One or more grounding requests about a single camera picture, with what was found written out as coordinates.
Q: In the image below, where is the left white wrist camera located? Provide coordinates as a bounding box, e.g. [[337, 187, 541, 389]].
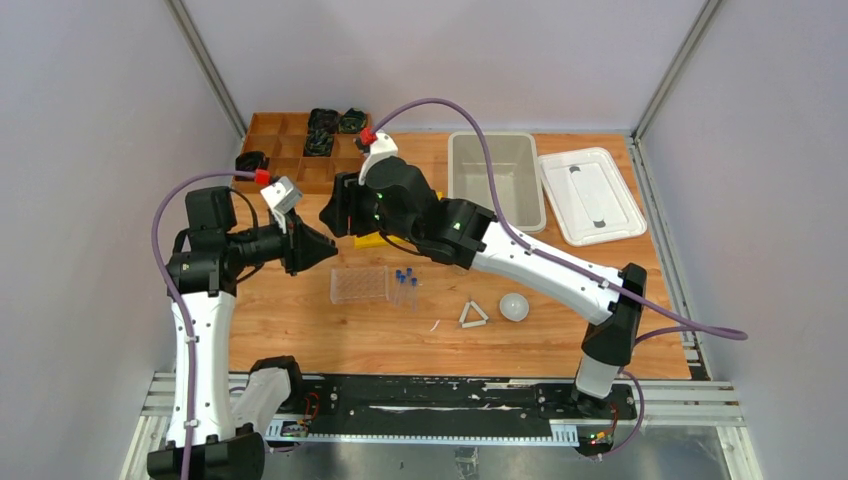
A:
[[260, 176, 303, 234]]

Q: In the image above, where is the blue capped tube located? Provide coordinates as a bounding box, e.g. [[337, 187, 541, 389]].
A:
[[394, 274, 405, 307], [409, 277, 419, 312], [404, 267, 416, 300], [392, 269, 406, 306]]

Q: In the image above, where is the clear plastic tube rack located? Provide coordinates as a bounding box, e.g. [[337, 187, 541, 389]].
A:
[[330, 266, 389, 305]]

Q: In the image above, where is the wooden compartment tray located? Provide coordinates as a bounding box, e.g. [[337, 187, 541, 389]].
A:
[[242, 112, 364, 194]]

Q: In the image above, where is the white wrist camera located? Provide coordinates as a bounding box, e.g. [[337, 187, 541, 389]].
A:
[[357, 129, 398, 185], [260, 176, 303, 234]]

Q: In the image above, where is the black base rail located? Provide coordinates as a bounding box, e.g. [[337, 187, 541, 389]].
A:
[[264, 374, 643, 456]]

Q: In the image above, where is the black cable bundle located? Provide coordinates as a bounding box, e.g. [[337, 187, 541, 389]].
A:
[[303, 129, 336, 158], [307, 107, 341, 132], [338, 107, 369, 135]]

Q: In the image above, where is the black cable bundle lower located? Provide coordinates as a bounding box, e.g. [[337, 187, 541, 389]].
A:
[[303, 129, 336, 158]]

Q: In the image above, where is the black cable bundle outside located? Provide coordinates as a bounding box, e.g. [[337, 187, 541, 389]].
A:
[[235, 151, 270, 180]]

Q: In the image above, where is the white porcelain dish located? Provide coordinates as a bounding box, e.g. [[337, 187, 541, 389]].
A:
[[499, 293, 530, 322]]

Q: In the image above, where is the white clay triangle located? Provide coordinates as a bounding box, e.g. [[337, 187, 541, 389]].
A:
[[458, 300, 489, 329]]

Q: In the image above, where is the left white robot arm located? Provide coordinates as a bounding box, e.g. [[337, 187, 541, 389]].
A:
[[147, 179, 338, 479]]

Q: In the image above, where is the grey plastic bin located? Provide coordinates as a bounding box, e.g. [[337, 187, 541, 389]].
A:
[[448, 131, 547, 233]]

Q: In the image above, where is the black cable bundle left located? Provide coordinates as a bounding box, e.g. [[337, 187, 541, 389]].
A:
[[307, 107, 341, 132]]

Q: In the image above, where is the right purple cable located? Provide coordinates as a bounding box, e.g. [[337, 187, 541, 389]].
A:
[[357, 98, 750, 462]]

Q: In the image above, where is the white plastic bin lid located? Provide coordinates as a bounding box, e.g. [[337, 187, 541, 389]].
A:
[[538, 147, 647, 247]]

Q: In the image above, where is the yellow test tube rack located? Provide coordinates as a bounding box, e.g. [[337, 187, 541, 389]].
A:
[[353, 232, 412, 249]]

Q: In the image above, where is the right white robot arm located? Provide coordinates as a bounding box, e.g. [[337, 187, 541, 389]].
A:
[[319, 156, 646, 418]]

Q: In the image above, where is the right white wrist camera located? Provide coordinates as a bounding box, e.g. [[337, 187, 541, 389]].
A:
[[357, 129, 398, 185]]

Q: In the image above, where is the black cable bundle right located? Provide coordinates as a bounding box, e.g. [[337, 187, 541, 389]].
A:
[[338, 107, 369, 135]]

